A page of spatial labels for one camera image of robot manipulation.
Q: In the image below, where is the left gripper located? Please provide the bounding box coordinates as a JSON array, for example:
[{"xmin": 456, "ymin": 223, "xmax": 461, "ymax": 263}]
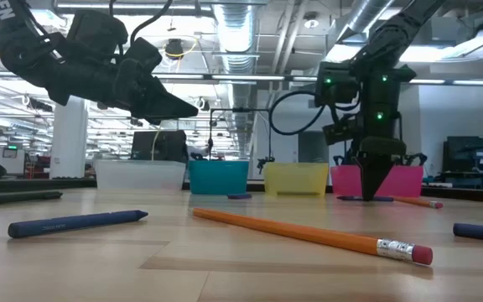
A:
[{"xmin": 46, "ymin": 54, "xmax": 200, "ymax": 126}]

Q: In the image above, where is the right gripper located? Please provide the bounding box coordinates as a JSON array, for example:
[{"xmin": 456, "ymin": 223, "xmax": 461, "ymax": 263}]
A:
[{"xmin": 353, "ymin": 107, "xmax": 408, "ymax": 202}]

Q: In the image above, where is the orange pencil pink eraser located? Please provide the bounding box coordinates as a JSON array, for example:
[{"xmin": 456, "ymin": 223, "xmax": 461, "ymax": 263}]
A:
[
  {"xmin": 190, "ymin": 207, "xmax": 434, "ymax": 266},
  {"xmin": 390, "ymin": 195, "xmax": 444, "ymax": 210}
]

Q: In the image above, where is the grey blue pen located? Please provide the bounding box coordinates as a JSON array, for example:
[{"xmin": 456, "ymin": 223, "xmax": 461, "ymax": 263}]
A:
[{"xmin": 452, "ymin": 222, "xmax": 483, "ymax": 245}]

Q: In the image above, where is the red plastic bin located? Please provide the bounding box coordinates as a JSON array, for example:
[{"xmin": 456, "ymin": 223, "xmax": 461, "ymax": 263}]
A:
[{"xmin": 329, "ymin": 164, "xmax": 425, "ymax": 198}]

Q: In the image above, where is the black monitor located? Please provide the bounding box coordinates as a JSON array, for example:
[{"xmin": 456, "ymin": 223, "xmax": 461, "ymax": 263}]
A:
[{"xmin": 130, "ymin": 129, "xmax": 184, "ymax": 163}]

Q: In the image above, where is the yellow plastic bin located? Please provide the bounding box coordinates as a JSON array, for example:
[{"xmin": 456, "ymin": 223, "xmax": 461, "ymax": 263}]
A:
[{"xmin": 263, "ymin": 162, "xmax": 330, "ymax": 197}]

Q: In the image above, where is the clear plastic bin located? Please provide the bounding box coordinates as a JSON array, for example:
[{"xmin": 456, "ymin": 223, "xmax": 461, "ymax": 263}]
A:
[{"xmin": 94, "ymin": 160, "xmax": 187, "ymax": 192}]

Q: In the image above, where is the white building column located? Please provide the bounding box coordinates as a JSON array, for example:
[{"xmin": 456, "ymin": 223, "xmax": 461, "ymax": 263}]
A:
[{"xmin": 49, "ymin": 100, "xmax": 91, "ymax": 180}]

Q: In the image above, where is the dark equipment shelf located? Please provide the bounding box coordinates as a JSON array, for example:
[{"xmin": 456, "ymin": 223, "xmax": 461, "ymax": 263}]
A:
[{"xmin": 442, "ymin": 134, "xmax": 483, "ymax": 192}]

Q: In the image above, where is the teal plastic bin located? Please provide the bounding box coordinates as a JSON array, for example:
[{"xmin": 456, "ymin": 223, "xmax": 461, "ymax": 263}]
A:
[{"xmin": 188, "ymin": 160, "xmax": 251, "ymax": 196}]

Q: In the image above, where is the red tool cabinet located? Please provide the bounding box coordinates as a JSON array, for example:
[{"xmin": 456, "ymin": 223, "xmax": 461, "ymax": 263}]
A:
[{"xmin": 23, "ymin": 154, "xmax": 52, "ymax": 180}]

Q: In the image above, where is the black pen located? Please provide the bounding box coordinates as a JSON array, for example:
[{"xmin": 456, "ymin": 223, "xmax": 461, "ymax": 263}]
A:
[{"xmin": 0, "ymin": 190, "xmax": 64, "ymax": 208}]

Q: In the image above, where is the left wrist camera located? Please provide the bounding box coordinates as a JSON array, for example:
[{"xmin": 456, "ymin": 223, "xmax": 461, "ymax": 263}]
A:
[{"xmin": 124, "ymin": 36, "xmax": 164, "ymax": 76}]

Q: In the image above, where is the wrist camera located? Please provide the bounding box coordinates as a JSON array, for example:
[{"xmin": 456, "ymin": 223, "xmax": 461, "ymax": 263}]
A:
[
  {"xmin": 124, "ymin": 36, "xmax": 164, "ymax": 76},
  {"xmin": 322, "ymin": 113, "xmax": 365, "ymax": 147}
]

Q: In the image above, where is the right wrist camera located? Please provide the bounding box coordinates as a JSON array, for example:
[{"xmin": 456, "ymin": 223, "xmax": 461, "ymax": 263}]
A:
[{"xmin": 322, "ymin": 113, "xmax": 365, "ymax": 147}]

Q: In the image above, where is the black ceiling camera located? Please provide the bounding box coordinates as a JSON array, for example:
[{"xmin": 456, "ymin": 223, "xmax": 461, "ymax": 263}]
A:
[{"xmin": 164, "ymin": 38, "xmax": 185, "ymax": 60}]

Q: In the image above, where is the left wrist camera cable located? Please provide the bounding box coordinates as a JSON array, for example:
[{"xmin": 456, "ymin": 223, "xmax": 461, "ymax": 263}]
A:
[{"xmin": 107, "ymin": 0, "xmax": 174, "ymax": 45}]

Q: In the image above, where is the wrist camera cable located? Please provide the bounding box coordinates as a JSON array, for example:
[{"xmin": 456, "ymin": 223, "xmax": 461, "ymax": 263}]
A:
[
  {"xmin": 268, "ymin": 89, "xmax": 327, "ymax": 137},
  {"xmin": 107, "ymin": 0, "xmax": 174, "ymax": 45}
]

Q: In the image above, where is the silver air duct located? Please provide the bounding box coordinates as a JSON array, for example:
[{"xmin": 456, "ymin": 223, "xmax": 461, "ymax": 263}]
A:
[
  {"xmin": 210, "ymin": 0, "xmax": 262, "ymax": 139},
  {"xmin": 314, "ymin": 0, "xmax": 396, "ymax": 81}
]

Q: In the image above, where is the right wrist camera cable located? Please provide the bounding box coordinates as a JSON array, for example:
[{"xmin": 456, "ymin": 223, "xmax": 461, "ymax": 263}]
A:
[{"xmin": 268, "ymin": 89, "xmax": 327, "ymax": 137}]

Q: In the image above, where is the black aluminium table frame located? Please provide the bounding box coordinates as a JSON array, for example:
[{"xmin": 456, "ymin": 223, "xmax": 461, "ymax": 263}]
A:
[{"xmin": 0, "ymin": 178, "xmax": 483, "ymax": 206}]

